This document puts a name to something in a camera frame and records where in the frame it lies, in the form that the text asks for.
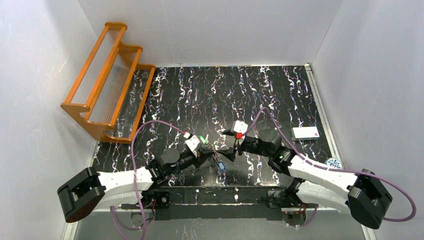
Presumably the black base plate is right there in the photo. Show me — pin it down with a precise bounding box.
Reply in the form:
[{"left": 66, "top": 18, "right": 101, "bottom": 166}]
[
  {"left": 141, "top": 190, "right": 171, "bottom": 210},
  {"left": 265, "top": 189, "right": 316, "bottom": 209}
]

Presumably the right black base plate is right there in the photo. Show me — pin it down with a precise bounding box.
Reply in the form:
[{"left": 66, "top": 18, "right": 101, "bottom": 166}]
[{"left": 265, "top": 189, "right": 316, "bottom": 209}]

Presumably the green key tag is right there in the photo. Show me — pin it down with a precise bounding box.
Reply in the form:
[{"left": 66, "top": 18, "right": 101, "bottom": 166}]
[{"left": 198, "top": 134, "right": 209, "bottom": 145}]

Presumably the blue key tag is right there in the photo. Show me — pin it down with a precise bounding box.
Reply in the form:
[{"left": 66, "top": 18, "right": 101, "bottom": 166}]
[{"left": 217, "top": 161, "right": 226, "bottom": 171}]

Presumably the blue white tape roll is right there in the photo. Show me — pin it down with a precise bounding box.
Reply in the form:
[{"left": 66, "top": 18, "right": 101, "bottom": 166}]
[{"left": 325, "top": 157, "right": 344, "bottom": 170}]

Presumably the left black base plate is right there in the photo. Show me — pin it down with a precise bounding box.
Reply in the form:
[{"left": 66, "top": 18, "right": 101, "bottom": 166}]
[{"left": 141, "top": 190, "right": 171, "bottom": 210}]

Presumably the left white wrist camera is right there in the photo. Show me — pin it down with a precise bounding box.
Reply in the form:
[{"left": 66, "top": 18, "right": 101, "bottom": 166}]
[{"left": 183, "top": 131, "right": 203, "bottom": 156}]

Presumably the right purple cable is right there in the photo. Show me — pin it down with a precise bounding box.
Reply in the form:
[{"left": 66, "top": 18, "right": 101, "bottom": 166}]
[{"left": 243, "top": 107, "right": 417, "bottom": 229}]

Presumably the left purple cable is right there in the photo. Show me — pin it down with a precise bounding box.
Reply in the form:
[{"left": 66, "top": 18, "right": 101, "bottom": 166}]
[{"left": 110, "top": 120, "right": 191, "bottom": 240}]

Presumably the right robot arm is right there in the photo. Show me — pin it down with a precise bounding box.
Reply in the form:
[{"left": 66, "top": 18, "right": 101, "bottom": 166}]
[{"left": 219, "top": 127, "right": 393, "bottom": 230}]

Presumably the aluminium frame rail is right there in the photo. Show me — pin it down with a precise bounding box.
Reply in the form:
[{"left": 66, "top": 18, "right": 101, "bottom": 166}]
[{"left": 62, "top": 64, "right": 377, "bottom": 240}]

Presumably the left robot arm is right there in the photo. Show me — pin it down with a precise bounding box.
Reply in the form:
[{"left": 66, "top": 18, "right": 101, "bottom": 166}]
[{"left": 57, "top": 146, "right": 215, "bottom": 223}]

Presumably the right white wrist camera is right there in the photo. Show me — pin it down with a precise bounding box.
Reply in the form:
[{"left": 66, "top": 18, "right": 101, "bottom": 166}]
[{"left": 222, "top": 120, "right": 248, "bottom": 140}]

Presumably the orange wooden rack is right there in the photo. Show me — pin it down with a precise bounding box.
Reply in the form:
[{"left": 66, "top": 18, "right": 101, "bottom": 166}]
[{"left": 60, "top": 21, "right": 156, "bottom": 144}]

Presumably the white box red label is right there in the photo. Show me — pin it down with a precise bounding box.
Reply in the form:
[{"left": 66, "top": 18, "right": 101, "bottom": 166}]
[{"left": 291, "top": 126, "right": 320, "bottom": 141}]

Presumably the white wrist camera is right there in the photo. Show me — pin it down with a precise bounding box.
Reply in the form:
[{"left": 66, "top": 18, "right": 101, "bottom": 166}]
[
  {"left": 222, "top": 120, "right": 248, "bottom": 140},
  {"left": 183, "top": 131, "right": 203, "bottom": 156}
]

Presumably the purple cable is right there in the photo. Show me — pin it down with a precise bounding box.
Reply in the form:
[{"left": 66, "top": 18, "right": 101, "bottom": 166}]
[
  {"left": 110, "top": 120, "right": 191, "bottom": 240},
  {"left": 243, "top": 107, "right": 417, "bottom": 229}
]

